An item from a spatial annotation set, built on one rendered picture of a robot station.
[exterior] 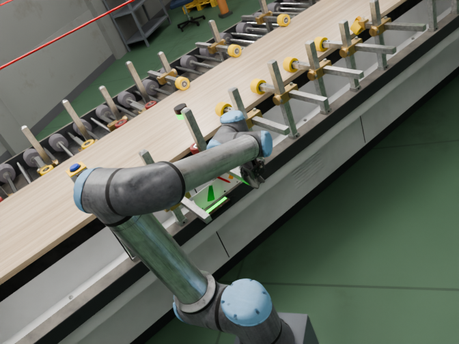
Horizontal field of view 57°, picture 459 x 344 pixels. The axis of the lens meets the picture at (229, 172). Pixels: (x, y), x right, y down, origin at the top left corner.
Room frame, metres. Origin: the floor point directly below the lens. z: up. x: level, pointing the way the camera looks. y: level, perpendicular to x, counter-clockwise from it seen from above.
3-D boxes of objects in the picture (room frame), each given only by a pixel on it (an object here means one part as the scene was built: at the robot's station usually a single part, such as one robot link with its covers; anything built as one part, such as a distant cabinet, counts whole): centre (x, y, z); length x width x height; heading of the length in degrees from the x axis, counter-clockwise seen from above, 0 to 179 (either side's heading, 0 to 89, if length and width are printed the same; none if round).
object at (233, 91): (1.77, -0.16, 0.90); 0.04 x 0.04 x 0.48; 24
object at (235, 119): (1.41, -0.09, 1.14); 0.10 x 0.09 x 0.12; 142
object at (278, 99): (1.88, -0.41, 0.95); 0.14 x 0.06 x 0.05; 114
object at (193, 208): (1.55, 0.24, 0.83); 0.44 x 0.03 x 0.04; 24
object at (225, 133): (1.32, -0.03, 1.14); 0.12 x 0.12 x 0.09; 52
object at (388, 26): (2.12, -1.14, 0.95); 0.37 x 0.03 x 0.03; 24
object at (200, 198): (1.64, 0.09, 0.75); 0.26 x 0.01 x 0.10; 114
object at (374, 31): (2.18, -1.10, 0.95); 0.14 x 0.06 x 0.05; 114
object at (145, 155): (1.57, 0.30, 0.89); 0.04 x 0.04 x 0.48; 24
